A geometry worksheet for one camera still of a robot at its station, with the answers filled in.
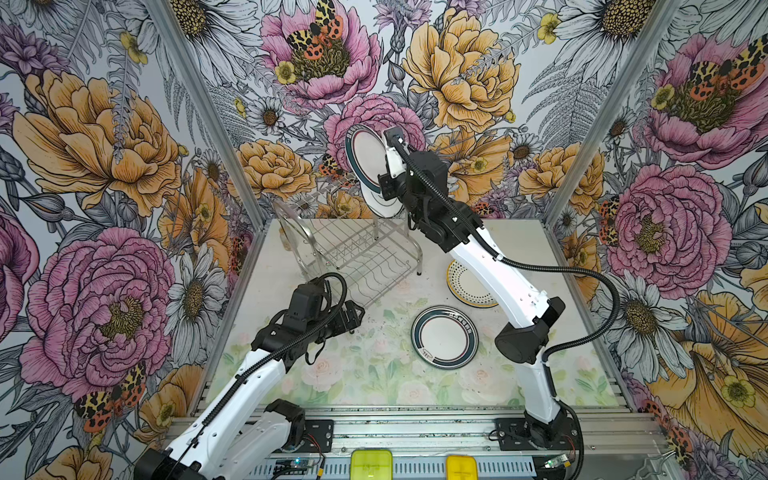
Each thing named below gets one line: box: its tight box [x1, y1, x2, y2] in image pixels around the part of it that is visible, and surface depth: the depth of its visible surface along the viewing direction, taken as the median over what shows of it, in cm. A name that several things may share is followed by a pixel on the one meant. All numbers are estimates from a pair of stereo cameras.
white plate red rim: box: [411, 305, 480, 370], surface depth 91 cm
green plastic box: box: [350, 449, 394, 480], surface depth 71 cm
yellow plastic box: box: [445, 454, 479, 480], surface depth 71 cm
